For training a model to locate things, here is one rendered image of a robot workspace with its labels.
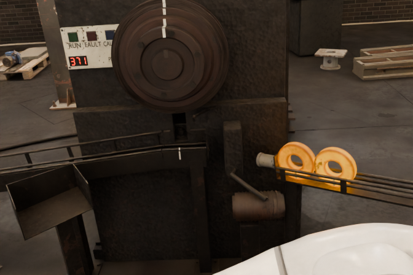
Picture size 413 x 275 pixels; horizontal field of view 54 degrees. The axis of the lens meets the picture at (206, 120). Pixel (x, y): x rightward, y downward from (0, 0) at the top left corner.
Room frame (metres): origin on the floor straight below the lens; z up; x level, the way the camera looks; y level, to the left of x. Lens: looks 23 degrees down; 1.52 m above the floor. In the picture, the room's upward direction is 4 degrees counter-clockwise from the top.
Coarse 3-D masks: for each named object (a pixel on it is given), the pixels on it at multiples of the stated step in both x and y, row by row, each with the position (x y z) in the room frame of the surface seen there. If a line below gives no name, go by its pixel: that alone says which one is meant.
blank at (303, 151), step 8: (288, 144) 1.41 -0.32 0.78; (296, 144) 1.39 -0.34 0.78; (304, 144) 1.40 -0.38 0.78; (280, 152) 1.43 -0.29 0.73; (288, 152) 1.41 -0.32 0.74; (296, 152) 1.39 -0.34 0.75; (304, 152) 1.37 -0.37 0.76; (312, 152) 1.37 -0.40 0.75; (280, 160) 1.43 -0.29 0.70; (288, 160) 1.42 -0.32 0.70; (304, 160) 1.37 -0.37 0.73; (312, 160) 1.35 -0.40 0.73; (296, 168) 1.40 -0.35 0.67; (304, 168) 1.36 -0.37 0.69; (312, 168) 1.34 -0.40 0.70
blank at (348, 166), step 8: (320, 152) 1.33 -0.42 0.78; (328, 152) 1.31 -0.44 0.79; (336, 152) 1.29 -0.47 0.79; (344, 152) 1.29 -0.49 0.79; (320, 160) 1.33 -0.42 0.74; (328, 160) 1.31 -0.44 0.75; (336, 160) 1.29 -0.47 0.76; (344, 160) 1.27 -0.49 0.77; (352, 160) 1.27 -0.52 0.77; (320, 168) 1.32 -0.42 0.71; (328, 168) 1.33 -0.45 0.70; (344, 168) 1.27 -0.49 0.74; (352, 168) 1.25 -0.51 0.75; (336, 176) 1.29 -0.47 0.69; (344, 176) 1.27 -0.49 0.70; (352, 176) 1.25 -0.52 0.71; (328, 184) 1.30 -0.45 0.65
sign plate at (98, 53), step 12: (84, 36) 1.72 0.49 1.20; (96, 36) 1.72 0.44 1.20; (72, 48) 1.72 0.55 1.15; (84, 48) 1.72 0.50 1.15; (96, 48) 1.72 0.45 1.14; (108, 48) 1.71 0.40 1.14; (72, 60) 1.72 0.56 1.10; (84, 60) 1.72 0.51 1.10; (96, 60) 1.72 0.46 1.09; (108, 60) 1.72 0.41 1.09
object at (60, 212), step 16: (32, 176) 1.40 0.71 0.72; (48, 176) 1.43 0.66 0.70; (64, 176) 1.46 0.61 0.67; (80, 176) 1.40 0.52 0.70; (16, 192) 1.37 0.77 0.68; (32, 192) 1.39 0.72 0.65; (48, 192) 1.43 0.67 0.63; (64, 192) 1.45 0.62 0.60; (80, 192) 1.44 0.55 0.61; (16, 208) 1.36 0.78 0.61; (32, 208) 1.37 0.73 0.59; (48, 208) 1.36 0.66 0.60; (64, 208) 1.34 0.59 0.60; (80, 208) 1.33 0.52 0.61; (32, 224) 1.27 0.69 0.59; (48, 224) 1.25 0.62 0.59; (64, 224) 1.32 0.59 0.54; (64, 240) 1.31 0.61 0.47; (64, 256) 1.32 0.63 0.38; (80, 256) 1.34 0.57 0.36; (80, 272) 1.33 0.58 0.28
